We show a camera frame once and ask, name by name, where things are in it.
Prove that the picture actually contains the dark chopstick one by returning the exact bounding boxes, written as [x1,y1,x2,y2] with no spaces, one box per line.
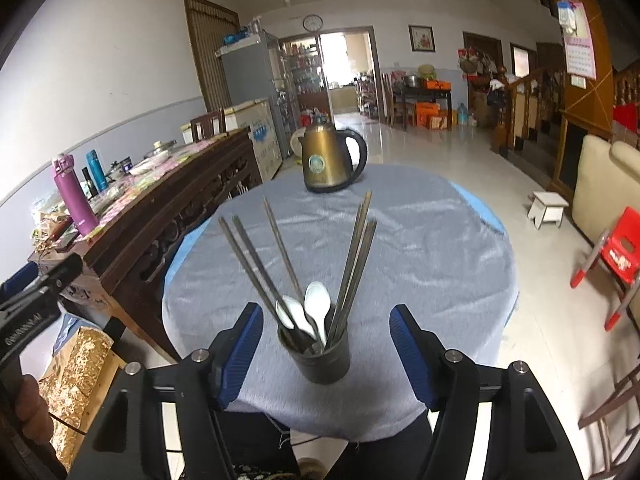
[217,216,302,348]

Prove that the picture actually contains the white plastic spoon large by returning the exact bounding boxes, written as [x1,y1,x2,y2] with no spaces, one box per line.
[274,295,317,341]

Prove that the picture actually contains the grey utensil holder cup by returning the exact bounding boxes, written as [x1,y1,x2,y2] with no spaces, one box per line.
[278,328,350,386]

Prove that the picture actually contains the white plastic spoon small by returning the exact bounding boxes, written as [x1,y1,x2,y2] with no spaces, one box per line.
[304,282,332,346]

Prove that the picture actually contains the dark chopstick six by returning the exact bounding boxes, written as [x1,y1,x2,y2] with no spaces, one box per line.
[336,220,378,341]

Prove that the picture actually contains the person's left hand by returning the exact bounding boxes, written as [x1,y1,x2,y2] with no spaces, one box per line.
[15,375,53,445]

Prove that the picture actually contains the gold glitter bag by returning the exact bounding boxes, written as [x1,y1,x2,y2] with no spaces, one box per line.
[39,327,122,471]

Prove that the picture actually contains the purple thermos bottle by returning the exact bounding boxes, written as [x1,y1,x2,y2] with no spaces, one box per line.
[51,154,99,236]

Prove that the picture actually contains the dark wooden sideboard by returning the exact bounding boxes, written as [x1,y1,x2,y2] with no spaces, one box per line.
[29,127,262,362]

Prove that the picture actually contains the grey tablecloth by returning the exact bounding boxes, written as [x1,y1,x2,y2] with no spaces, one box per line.
[162,165,518,442]

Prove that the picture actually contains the teal thermos bottle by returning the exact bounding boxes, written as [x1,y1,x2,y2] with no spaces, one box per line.
[86,150,108,193]

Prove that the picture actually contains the blue round table cover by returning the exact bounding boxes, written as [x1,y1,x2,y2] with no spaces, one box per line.
[164,181,506,287]

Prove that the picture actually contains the small white stool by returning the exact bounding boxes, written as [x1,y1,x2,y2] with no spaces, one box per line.
[527,192,568,230]

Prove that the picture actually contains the white bowl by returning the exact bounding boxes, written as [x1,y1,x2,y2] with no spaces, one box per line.
[129,153,170,177]

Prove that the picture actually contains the gold electric kettle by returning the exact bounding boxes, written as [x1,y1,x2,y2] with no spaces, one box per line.
[302,122,368,194]

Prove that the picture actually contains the metal pot with lid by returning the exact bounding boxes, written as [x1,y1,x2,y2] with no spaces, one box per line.
[144,140,177,158]

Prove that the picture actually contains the red plastic child chair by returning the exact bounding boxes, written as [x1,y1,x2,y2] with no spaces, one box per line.
[570,207,639,332]

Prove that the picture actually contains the wooden chair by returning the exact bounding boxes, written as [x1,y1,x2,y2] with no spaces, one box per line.
[190,108,227,142]

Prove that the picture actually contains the white chest freezer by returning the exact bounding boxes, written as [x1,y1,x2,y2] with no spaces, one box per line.
[210,99,282,182]

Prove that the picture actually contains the blue water jug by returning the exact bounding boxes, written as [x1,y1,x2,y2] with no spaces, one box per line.
[457,103,469,126]

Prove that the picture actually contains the beige sofa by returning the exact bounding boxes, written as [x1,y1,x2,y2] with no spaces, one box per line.
[572,134,640,244]

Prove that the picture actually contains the dark wooden side table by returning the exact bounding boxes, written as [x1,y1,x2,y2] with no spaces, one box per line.
[390,81,454,130]

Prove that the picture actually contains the orange box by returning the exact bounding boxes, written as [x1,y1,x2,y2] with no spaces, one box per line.
[423,79,451,91]

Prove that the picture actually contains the wooden staircase railing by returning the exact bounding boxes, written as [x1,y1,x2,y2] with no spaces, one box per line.
[487,67,565,156]

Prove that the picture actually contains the grey refrigerator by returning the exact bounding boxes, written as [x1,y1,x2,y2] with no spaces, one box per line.
[216,30,290,158]

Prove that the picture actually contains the framed wall picture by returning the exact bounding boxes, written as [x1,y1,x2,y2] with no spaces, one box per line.
[408,25,436,53]

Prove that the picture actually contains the wall calendar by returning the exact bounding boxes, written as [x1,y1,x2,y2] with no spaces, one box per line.
[558,0,597,80]

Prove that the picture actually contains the round wall clock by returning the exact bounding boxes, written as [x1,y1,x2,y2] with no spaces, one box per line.
[303,14,323,34]

